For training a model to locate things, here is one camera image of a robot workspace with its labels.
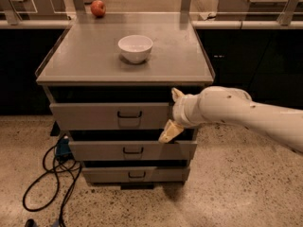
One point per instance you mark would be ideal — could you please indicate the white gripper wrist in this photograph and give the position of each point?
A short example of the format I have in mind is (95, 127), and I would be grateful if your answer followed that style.
(179, 112)

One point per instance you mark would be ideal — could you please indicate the grey top drawer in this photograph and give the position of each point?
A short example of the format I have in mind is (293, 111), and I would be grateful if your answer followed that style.
(111, 116)

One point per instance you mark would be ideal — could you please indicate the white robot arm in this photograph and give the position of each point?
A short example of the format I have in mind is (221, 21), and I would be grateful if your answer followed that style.
(216, 104)

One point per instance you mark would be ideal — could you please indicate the grey metal drawer cabinet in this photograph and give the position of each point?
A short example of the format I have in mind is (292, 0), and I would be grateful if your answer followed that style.
(87, 67)

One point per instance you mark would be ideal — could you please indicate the grey bottom drawer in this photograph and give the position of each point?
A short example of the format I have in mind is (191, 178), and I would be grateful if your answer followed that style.
(137, 174)

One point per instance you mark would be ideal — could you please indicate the white ceramic bowl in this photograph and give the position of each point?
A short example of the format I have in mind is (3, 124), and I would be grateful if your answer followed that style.
(135, 48)

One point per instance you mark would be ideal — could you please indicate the blue power adapter box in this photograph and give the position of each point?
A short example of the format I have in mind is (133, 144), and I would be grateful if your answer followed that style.
(62, 148)

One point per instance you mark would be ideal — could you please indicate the steel background table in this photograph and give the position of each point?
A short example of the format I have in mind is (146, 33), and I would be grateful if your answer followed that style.
(249, 10)

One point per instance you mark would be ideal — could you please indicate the red apple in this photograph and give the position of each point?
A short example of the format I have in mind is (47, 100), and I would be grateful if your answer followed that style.
(98, 8)

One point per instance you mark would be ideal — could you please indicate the black shoe tip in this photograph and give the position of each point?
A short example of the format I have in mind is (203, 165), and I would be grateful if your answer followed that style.
(31, 223)

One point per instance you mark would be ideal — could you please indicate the white counter rail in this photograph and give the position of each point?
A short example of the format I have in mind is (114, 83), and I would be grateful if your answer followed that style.
(238, 25)

